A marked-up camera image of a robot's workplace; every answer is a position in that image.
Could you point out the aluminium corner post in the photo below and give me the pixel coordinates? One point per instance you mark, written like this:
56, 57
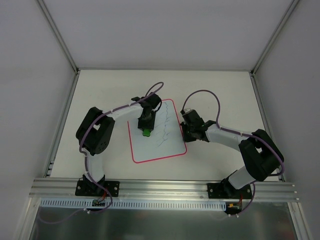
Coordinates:
57, 34
271, 41

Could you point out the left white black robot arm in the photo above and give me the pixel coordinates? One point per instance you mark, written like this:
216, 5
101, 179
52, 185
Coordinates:
95, 131

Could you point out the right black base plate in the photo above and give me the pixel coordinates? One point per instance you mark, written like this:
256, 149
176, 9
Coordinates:
220, 191

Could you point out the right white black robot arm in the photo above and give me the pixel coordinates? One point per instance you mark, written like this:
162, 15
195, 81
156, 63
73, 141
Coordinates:
260, 155

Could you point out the green whiteboard eraser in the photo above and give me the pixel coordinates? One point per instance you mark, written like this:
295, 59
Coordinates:
146, 132

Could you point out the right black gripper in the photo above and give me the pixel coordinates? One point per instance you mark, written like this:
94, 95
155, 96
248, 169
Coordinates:
187, 131

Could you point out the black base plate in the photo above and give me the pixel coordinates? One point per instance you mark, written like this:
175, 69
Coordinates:
89, 189
220, 191

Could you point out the pink framed whiteboard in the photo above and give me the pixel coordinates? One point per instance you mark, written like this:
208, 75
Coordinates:
165, 140

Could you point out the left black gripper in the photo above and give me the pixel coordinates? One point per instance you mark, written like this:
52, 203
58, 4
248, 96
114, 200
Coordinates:
146, 125

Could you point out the white slotted cable duct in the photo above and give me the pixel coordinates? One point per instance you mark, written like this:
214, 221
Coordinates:
134, 204

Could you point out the left aluminium corner post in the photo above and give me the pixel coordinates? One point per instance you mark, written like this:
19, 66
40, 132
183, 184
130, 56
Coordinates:
57, 34

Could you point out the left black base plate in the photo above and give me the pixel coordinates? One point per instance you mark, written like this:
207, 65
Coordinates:
89, 189

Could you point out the aluminium front rail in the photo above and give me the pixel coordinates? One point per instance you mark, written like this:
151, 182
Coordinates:
166, 190

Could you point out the right aluminium corner post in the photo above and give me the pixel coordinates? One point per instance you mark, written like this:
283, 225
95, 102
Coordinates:
271, 41

